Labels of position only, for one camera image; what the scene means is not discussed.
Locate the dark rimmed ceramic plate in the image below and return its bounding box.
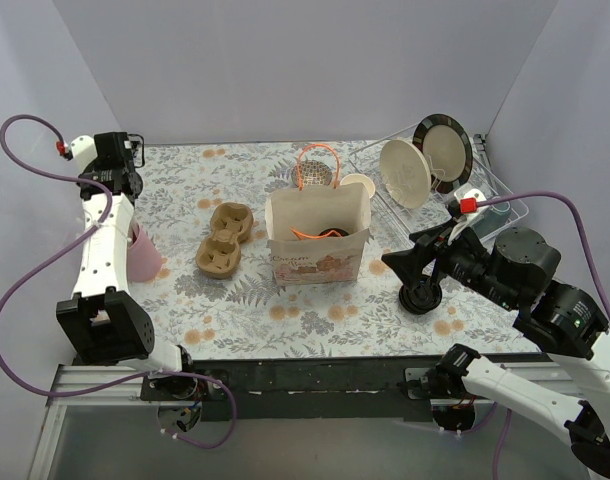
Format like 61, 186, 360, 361
412, 113, 473, 194

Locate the stack of cardboard cup carriers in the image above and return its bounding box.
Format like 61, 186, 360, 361
195, 202, 254, 279

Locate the patterned ceramic bowl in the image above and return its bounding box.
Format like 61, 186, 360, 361
292, 160, 333, 187

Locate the stack of paper cups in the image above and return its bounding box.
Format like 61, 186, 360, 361
340, 173, 376, 198

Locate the grey blue ceramic mug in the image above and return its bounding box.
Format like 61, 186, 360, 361
473, 202, 511, 238

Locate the white wire dish rack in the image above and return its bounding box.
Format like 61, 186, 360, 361
349, 114, 511, 237

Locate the stack of black lids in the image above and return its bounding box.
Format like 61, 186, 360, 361
398, 274, 443, 315

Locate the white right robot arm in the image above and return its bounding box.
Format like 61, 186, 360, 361
381, 220, 610, 479

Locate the pink straw holder cup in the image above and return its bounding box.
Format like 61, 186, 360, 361
126, 223, 163, 283

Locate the black plastic cup lid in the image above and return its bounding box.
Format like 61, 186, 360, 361
318, 228, 349, 239

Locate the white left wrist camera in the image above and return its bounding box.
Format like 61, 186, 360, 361
56, 135, 97, 174

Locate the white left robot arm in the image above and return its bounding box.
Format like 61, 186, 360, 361
56, 132, 198, 400

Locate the cream ceramic plate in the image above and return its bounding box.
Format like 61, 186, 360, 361
379, 139, 432, 209

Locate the beige paper takeout bag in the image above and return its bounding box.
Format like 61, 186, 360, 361
265, 143, 371, 286

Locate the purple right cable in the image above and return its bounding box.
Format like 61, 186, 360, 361
477, 192, 610, 480

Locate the floral patterned table mat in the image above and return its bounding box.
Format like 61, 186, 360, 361
130, 142, 531, 359

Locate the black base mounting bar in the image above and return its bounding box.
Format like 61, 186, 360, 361
139, 357, 501, 424

